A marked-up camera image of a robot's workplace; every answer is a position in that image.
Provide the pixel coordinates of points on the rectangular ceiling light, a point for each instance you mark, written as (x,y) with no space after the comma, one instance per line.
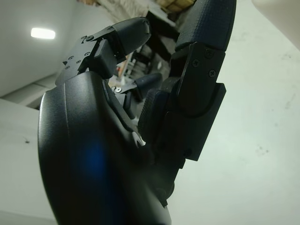
(43,32)

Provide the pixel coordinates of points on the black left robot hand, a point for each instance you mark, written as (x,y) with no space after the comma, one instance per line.
(93,152)

